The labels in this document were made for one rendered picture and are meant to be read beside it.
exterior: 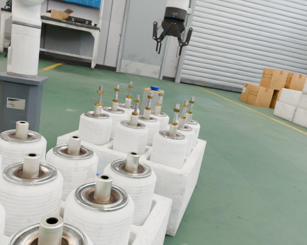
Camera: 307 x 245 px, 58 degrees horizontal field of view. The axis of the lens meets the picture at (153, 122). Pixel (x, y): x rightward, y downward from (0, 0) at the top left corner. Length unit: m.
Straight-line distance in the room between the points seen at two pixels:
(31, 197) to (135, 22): 5.72
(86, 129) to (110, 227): 0.48
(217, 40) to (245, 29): 0.65
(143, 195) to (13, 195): 0.20
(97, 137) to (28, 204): 0.43
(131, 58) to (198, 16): 1.64
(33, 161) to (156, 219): 0.23
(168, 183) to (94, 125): 0.27
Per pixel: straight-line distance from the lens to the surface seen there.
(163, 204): 0.57
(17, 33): 1.08
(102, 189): 0.39
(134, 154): 0.50
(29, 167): 0.45
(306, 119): 3.56
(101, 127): 0.82
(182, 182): 0.73
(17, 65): 1.08
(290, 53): 7.20
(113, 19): 6.03
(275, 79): 4.71
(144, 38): 6.05
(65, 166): 0.52
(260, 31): 6.80
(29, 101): 1.07
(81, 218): 0.38
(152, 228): 0.49
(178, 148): 0.75
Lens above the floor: 0.45
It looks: 13 degrees down
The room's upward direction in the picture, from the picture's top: 11 degrees clockwise
